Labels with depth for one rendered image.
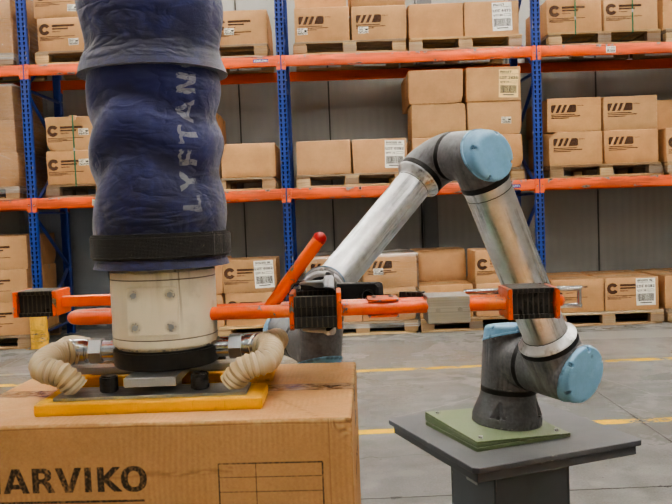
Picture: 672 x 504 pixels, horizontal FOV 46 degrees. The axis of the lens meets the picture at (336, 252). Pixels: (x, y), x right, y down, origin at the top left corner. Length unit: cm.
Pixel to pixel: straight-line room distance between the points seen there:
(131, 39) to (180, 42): 7
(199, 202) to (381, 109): 864
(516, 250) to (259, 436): 93
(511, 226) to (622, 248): 859
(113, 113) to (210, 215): 21
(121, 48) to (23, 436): 58
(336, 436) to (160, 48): 62
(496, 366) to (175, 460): 118
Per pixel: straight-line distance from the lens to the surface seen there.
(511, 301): 128
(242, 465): 115
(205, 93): 126
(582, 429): 228
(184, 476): 117
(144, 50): 123
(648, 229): 1052
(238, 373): 120
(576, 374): 201
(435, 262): 900
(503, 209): 183
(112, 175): 124
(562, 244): 1017
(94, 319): 133
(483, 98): 866
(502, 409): 216
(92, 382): 143
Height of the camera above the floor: 137
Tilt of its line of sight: 3 degrees down
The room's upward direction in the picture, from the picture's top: 2 degrees counter-clockwise
